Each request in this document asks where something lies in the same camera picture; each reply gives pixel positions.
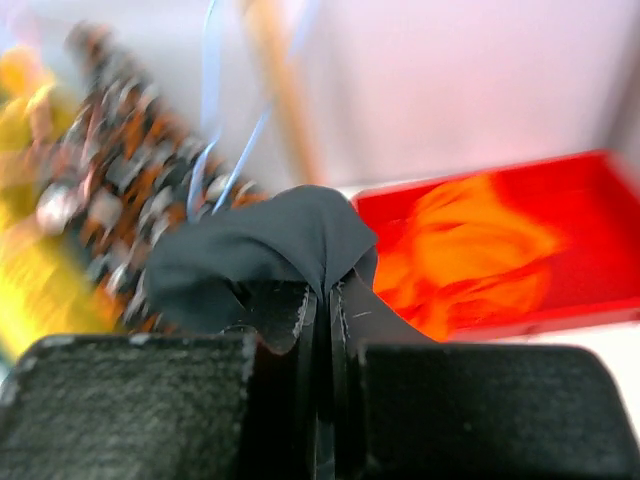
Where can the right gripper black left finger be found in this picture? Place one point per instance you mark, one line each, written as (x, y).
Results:
(237, 405)

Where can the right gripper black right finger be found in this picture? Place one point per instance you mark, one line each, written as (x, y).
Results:
(406, 407)

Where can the dark navy shorts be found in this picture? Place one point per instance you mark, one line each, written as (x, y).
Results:
(308, 234)

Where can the orange camouflage shorts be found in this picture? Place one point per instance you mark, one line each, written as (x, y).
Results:
(128, 171)

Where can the light blue wire hanger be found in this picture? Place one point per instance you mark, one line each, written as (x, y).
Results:
(211, 120)

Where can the yellow shorts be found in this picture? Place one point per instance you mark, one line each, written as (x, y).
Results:
(45, 186)

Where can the red plastic bin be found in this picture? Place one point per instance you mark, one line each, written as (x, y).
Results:
(594, 279)

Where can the wooden clothes rack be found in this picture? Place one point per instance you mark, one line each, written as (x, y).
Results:
(268, 33)

